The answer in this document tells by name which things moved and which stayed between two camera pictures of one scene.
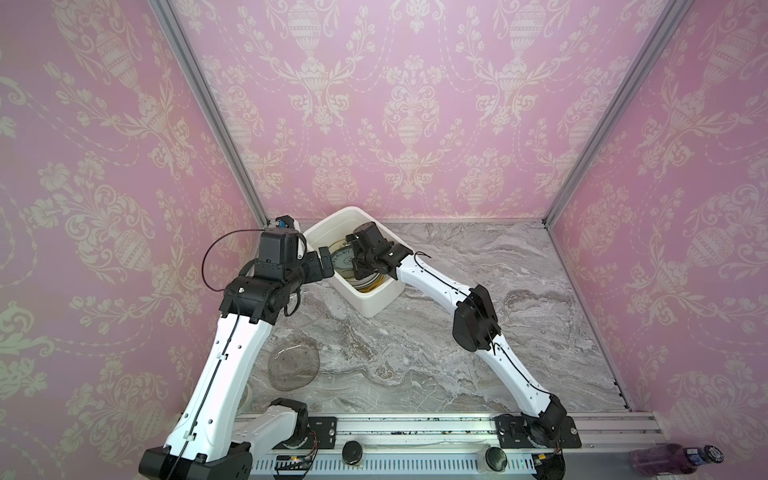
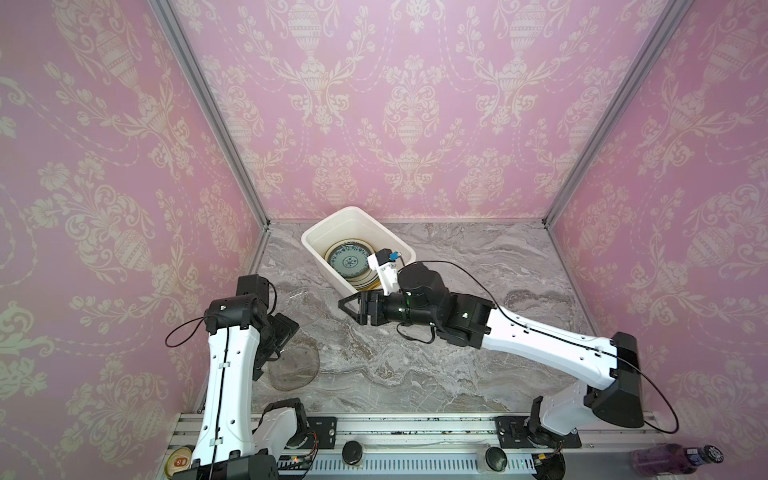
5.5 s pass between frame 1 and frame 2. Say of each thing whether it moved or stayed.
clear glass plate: stayed
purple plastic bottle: stayed
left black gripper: moved
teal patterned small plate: stayed
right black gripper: moved
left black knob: stayed
